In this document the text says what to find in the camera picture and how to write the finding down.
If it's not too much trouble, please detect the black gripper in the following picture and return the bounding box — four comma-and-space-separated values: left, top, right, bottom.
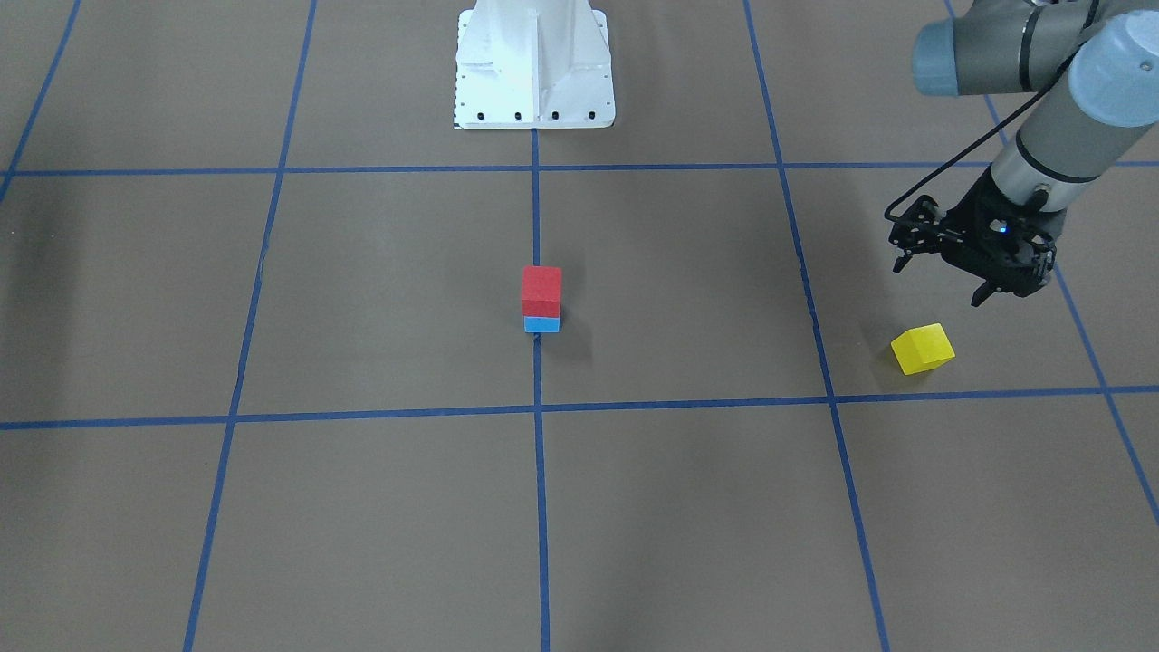
941, 173, 1067, 308

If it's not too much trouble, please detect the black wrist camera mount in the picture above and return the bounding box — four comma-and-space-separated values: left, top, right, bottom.
885, 195, 958, 273

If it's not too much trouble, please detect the white pedestal column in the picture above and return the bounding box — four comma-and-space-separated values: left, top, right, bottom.
453, 1, 617, 129

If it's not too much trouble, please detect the yellow cube block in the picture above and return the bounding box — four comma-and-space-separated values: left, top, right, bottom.
890, 323, 956, 376

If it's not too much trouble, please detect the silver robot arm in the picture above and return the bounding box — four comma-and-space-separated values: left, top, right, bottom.
890, 1, 1158, 306

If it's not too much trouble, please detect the blue cube block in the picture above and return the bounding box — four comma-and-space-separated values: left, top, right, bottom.
522, 315, 561, 334

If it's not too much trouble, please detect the red cube block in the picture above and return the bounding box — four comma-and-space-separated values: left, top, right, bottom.
519, 265, 562, 318

